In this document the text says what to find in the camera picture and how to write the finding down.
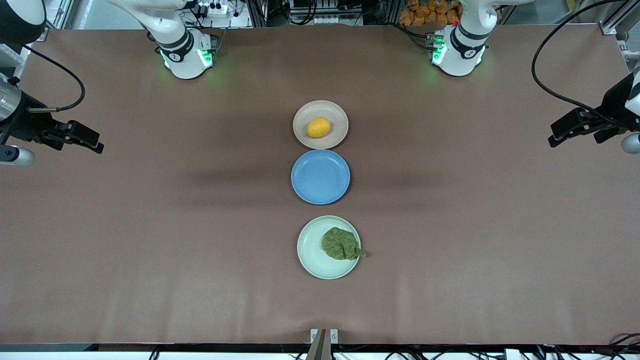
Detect pale green round plate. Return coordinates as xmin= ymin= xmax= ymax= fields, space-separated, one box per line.
xmin=297 ymin=215 xmax=362 ymax=280

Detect yellow lemon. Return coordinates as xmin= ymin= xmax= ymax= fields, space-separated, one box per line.
xmin=306 ymin=116 xmax=332 ymax=139

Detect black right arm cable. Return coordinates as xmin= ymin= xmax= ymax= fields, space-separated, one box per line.
xmin=22 ymin=44 xmax=86 ymax=113

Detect beige round plate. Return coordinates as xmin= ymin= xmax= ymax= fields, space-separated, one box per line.
xmin=292 ymin=100 xmax=350 ymax=150

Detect aluminium frame post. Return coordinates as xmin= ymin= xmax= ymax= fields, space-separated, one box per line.
xmin=46 ymin=0 xmax=77 ymax=30
xmin=600 ymin=0 xmax=640 ymax=37

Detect metal camera bracket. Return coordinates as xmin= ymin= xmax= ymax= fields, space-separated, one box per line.
xmin=306 ymin=328 xmax=339 ymax=360

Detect brown table cover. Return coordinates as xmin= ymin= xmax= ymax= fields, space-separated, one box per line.
xmin=0 ymin=22 xmax=640 ymax=346

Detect blue round plate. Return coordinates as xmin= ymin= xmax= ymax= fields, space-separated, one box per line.
xmin=291 ymin=149 xmax=351 ymax=205

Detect green lettuce leaf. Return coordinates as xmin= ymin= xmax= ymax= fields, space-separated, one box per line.
xmin=321 ymin=227 xmax=369 ymax=261

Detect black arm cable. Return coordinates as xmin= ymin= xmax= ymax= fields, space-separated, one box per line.
xmin=531 ymin=0 xmax=640 ymax=127
xmin=22 ymin=44 xmax=86 ymax=113

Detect orange snack bags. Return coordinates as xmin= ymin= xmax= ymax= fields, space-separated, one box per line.
xmin=398 ymin=0 xmax=462 ymax=27

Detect white power strip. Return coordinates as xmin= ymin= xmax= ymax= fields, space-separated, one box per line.
xmin=196 ymin=2 xmax=229 ymax=17

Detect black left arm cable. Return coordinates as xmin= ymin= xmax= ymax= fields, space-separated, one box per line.
xmin=531 ymin=0 xmax=640 ymax=127

